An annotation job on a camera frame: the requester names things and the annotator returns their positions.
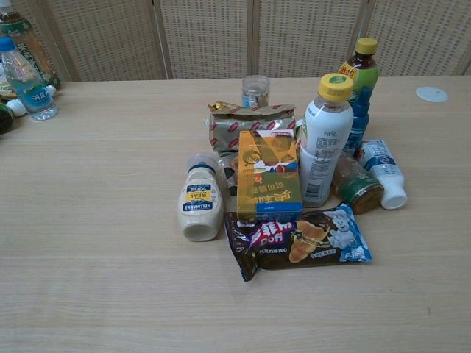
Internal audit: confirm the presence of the white bottle yellow cap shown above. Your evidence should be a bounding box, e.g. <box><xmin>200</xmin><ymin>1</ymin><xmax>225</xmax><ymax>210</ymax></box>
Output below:
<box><xmin>298</xmin><ymin>72</ymin><xmax>355</xmax><ymax>207</ymax></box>

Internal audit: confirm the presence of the orange gold snack packet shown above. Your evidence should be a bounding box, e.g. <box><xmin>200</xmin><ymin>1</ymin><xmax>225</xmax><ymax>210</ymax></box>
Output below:
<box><xmin>237</xmin><ymin>129</ymin><xmax>304</xmax><ymax>222</ymax></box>

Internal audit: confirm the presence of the clear water bottle blue cap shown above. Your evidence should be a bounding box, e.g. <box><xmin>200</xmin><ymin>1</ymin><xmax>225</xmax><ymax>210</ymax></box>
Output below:
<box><xmin>0</xmin><ymin>36</ymin><xmax>60</xmax><ymax>122</ymax></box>

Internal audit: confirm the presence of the black white snack packet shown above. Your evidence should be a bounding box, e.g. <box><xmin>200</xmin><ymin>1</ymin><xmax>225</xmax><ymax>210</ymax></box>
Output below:
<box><xmin>216</xmin><ymin>154</ymin><xmax>241</xmax><ymax>202</ymax></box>

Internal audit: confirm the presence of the gold red-print snack bag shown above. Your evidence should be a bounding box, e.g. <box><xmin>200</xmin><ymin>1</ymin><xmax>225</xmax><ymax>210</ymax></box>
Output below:
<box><xmin>204</xmin><ymin>101</ymin><xmax>297</xmax><ymax>156</ymax></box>

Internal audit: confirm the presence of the white bottle blue label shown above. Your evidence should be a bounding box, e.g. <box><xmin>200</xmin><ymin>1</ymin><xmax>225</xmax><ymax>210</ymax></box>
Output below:
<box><xmin>358</xmin><ymin>138</ymin><xmax>409</xmax><ymax>211</ymax></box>

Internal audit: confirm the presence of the dark blue snack packet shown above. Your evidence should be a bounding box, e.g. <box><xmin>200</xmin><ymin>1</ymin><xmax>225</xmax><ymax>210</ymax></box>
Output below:
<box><xmin>223</xmin><ymin>202</ymin><xmax>373</xmax><ymax>283</ymax></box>

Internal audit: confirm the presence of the small clear plastic jar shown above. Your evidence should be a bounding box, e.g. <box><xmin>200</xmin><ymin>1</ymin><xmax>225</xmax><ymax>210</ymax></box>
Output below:
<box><xmin>241</xmin><ymin>74</ymin><xmax>272</xmax><ymax>110</ymax></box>

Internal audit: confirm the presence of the tea bottle small white cap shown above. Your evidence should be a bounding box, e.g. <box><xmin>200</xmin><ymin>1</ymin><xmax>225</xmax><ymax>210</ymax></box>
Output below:
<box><xmin>294</xmin><ymin>118</ymin><xmax>307</xmax><ymax>150</ymax></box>

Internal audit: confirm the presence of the clear plastic item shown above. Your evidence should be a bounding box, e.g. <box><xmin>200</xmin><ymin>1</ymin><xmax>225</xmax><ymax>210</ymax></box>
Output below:
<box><xmin>177</xmin><ymin>152</ymin><xmax>226</xmax><ymax>243</ymax></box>

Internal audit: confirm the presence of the green tea bottle yellow cap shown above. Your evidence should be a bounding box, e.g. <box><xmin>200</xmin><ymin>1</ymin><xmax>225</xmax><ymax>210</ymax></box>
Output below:
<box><xmin>338</xmin><ymin>37</ymin><xmax>380</xmax><ymax>106</ymax></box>

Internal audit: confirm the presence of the tall tea bottle white cap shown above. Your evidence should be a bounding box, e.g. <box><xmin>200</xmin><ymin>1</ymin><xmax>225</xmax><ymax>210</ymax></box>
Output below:
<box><xmin>0</xmin><ymin>10</ymin><xmax>63</xmax><ymax>91</ymax></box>

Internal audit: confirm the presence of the white round table grommet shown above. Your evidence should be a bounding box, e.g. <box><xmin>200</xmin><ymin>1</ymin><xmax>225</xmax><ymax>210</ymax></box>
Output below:
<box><xmin>415</xmin><ymin>85</ymin><xmax>450</xmax><ymax>102</ymax></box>

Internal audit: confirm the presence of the round instant food cup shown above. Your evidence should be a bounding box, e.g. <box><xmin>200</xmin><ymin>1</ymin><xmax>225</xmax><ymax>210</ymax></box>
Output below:
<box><xmin>0</xmin><ymin>62</ymin><xmax>18</xmax><ymax>104</ymax></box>

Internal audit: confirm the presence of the woven bamboo folding screen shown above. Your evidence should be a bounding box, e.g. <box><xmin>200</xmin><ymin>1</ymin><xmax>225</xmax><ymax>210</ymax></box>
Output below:
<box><xmin>0</xmin><ymin>0</ymin><xmax>471</xmax><ymax>82</ymax></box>

